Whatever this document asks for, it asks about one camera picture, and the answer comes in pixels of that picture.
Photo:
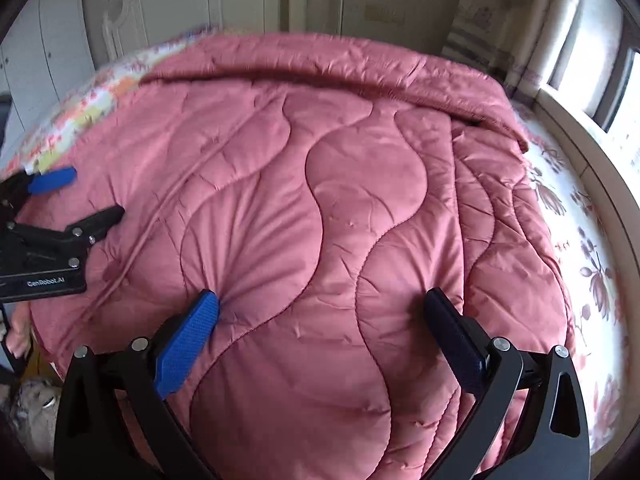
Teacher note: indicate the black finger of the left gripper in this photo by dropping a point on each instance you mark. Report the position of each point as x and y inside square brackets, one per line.
[94, 228]

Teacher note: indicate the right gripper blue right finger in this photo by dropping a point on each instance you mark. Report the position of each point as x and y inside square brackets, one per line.
[451, 331]

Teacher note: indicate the white wardrobe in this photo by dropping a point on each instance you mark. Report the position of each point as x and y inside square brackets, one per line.
[44, 56]

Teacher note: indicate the white wooden headboard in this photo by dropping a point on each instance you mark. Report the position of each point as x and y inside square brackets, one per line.
[132, 25]

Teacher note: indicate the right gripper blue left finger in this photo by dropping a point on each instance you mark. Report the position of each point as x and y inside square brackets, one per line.
[181, 340]

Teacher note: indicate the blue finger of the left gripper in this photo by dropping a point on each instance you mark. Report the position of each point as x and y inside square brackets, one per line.
[51, 181]

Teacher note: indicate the pink quilted jacket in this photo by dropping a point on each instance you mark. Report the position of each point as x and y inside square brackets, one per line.
[320, 186]

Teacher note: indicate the beige wall socket panel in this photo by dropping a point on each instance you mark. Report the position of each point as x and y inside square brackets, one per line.
[383, 14]

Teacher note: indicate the floral bed sheet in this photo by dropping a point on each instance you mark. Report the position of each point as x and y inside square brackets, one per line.
[580, 244]

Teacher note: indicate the person's left hand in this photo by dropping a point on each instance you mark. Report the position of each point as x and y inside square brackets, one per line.
[18, 337]

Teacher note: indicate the dark framed window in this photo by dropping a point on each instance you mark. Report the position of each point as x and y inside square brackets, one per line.
[594, 68]

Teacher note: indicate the patterned striped curtain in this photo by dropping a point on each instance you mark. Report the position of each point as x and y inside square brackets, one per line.
[515, 41]

